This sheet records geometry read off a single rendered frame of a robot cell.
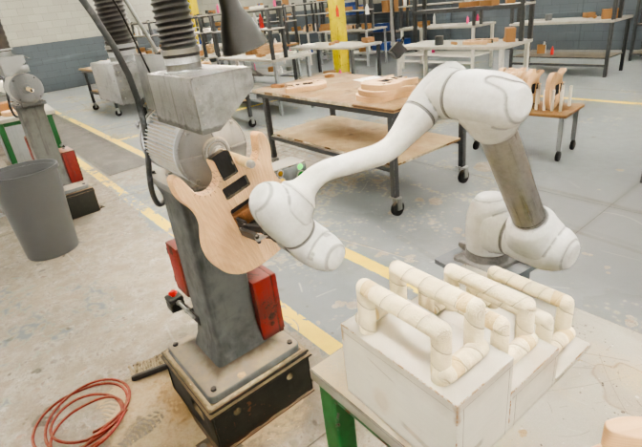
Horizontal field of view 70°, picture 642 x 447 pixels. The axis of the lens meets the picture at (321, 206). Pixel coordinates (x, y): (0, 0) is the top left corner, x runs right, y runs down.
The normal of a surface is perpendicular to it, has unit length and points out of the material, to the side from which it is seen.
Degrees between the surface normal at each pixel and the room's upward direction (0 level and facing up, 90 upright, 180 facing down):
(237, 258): 88
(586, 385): 0
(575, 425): 0
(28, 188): 93
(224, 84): 90
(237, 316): 90
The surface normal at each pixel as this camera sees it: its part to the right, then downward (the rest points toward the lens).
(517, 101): 0.51, 0.22
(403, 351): -0.11, -0.91
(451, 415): -0.79, 0.33
